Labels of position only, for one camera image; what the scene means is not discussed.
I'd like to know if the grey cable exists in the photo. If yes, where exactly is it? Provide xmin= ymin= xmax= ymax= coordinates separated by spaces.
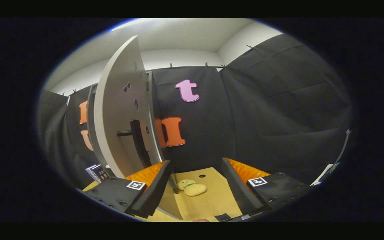
xmin=337 ymin=129 xmax=352 ymax=164

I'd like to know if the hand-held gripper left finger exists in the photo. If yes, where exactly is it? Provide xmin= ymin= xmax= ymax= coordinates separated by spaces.
xmin=84 ymin=160 xmax=172 ymax=219

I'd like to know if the black backdrop cloth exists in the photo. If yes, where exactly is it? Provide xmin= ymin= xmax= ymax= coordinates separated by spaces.
xmin=37 ymin=33 xmax=354 ymax=187

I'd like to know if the black door handle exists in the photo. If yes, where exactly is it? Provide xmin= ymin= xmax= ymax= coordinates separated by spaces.
xmin=116 ymin=119 xmax=152 ymax=169

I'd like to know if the yellow plush toy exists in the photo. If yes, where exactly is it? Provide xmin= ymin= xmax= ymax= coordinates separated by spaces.
xmin=177 ymin=179 xmax=208 ymax=197

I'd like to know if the beige cabinet door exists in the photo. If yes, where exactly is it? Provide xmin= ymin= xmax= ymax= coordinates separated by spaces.
xmin=94 ymin=35 xmax=183 ymax=220

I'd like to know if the dark blue book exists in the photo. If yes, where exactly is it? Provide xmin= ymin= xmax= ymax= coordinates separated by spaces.
xmin=85 ymin=164 xmax=110 ymax=183

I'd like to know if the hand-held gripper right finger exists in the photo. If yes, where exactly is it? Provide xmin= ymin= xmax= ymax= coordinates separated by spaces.
xmin=221 ymin=158 xmax=314 ymax=216

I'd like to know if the grey cabinet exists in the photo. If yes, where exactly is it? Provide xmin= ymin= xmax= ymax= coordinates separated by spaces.
xmin=86 ymin=71 xmax=166 ymax=167

